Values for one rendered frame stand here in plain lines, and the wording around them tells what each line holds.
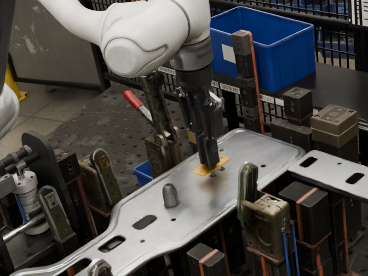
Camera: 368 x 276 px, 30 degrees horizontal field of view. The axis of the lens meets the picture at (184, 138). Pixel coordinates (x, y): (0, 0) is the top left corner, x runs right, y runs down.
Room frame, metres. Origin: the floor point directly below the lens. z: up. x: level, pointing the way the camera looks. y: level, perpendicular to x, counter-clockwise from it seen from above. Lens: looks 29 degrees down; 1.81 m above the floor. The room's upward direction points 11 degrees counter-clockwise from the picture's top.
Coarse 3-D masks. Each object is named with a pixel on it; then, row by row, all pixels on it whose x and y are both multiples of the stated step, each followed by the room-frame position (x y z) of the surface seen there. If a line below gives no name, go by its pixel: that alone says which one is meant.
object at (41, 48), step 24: (24, 0) 4.09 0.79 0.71; (96, 0) 3.76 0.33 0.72; (120, 0) 3.66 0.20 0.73; (24, 24) 4.12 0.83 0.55; (48, 24) 4.00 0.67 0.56; (24, 48) 4.16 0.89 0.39; (48, 48) 4.04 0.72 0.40; (72, 48) 3.93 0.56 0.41; (24, 72) 4.21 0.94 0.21; (48, 72) 4.08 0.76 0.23; (72, 72) 3.98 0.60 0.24; (96, 72) 3.87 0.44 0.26; (24, 96) 4.30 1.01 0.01
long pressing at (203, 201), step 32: (192, 160) 1.37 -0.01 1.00; (256, 160) 1.32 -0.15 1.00; (288, 160) 1.29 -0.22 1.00; (160, 192) 1.26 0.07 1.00; (192, 192) 1.24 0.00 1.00; (224, 192) 1.22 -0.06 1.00; (128, 224) 1.17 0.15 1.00; (160, 224) 1.15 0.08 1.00; (192, 224) 1.13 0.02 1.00; (96, 256) 1.08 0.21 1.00; (128, 256) 1.06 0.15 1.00
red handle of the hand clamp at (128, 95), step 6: (126, 90) 1.50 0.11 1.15; (126, 96) 1.48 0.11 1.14; (132, 96) 1.48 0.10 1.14; (132, 102) 1.47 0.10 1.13; (138, 102) 1.47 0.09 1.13; (138, 108) 1.46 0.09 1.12; (144, 108) 1.46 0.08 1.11; (144, 114) 1.44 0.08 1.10; (150, 114) 1.44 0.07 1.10; (150, 120) 1.43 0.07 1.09; (168, 132) 1.40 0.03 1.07; (168, 138) 1.40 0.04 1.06
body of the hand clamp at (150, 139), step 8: (152, 136) 1.43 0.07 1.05; (152, 144) 1.40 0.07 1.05; (168, 144) 1.41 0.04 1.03; (176, 144) 1.41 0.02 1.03; (152, 152) 1.41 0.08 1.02; (160, 152) 1.38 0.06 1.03; (168, 152) 1.39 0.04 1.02; (176, 152) 1.40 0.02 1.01; (152, 160) 1.42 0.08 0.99; (160, 160) 1.39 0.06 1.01; (168, 160) 1.39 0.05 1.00; (176, 160) 1.40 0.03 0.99; (152, 168) 1.42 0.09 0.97; (160, 168) 1.40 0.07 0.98; (168, 168) 1.38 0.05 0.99; (152, 176) 1.43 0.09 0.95
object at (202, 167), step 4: (220, 156) 1.32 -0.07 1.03; (224, 156) 1.32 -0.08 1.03; (220, 160) 1.30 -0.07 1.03; (224, 160) 1.30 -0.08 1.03; (228, 160) 1.30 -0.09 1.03; (204, 164) 1.30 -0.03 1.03; (216, 164) 1.29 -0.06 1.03; (220, 164) 1.29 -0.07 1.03; (196, 168) 1.29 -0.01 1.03; (200, 168) 1.29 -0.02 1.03; (204, 168) 1.28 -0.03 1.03; (208, 168) 1.28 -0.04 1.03; (212, 168) 1.28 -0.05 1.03; (216, 168) 1.28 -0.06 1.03; (196, 172) 1.27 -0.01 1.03; (200, 172) 1.27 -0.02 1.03; (204, 172) 1.27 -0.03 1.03; (208, 172) 1.26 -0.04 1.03; (204, 176) 1.26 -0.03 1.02
